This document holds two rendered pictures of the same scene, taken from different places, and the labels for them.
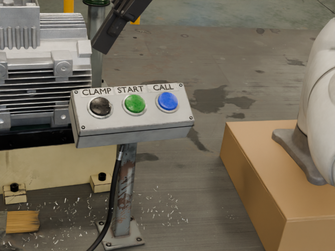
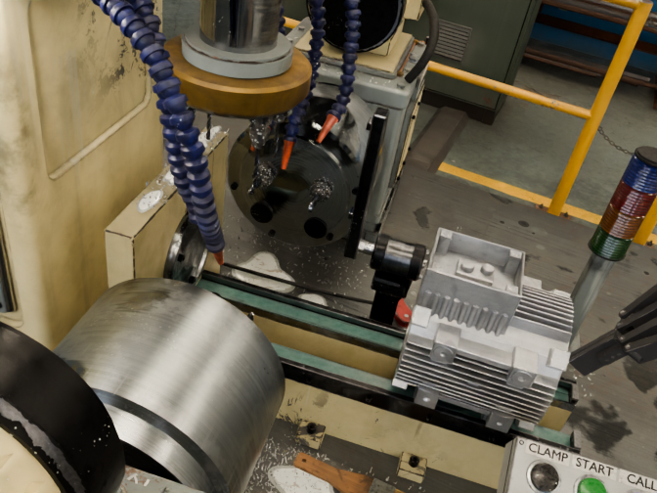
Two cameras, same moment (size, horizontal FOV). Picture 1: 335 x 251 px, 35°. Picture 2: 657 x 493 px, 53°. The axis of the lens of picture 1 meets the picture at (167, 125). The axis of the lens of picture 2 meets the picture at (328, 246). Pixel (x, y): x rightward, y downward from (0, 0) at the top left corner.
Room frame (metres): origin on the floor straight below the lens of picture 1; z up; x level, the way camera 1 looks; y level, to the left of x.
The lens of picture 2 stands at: (0.13, 0.09, 1.64)
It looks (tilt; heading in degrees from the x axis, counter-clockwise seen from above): 37 degrees down; 32
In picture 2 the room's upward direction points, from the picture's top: 11 degrees clockwise
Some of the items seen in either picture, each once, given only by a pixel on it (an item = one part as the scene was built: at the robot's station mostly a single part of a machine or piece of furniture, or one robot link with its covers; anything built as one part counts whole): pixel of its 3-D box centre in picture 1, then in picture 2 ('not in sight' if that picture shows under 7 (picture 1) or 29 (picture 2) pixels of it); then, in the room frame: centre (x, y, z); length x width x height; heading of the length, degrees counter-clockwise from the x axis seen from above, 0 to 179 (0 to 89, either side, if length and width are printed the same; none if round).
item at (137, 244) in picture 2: not in sight; (152, 263); (0.63, 0.72, 0.97); 0.30 x 0.11 x 0.34; 23
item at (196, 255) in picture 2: not in sight; (191, 253); (0.66, 0.66, 1.01); 0.15 x 0.02 x 0.15; 23
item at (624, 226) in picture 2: not in sight; (623, 217); (1.18, 0.20, 1.10); 0.06 x 0.06 x 0.04
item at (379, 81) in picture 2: not in sight; (343, 122); (1.24, 0.81, 0.99); 0.35 x 0.31 x 0.37; 23
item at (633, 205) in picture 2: not in sight; (635, 195); (1.18, 0.20, 1.14); 0.06 x 0.06 x 0.04
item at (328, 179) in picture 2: not in sight; (314, 156); (1.00, 0.71, 1.04); 0.41 x 0.25 x 0.25; 23
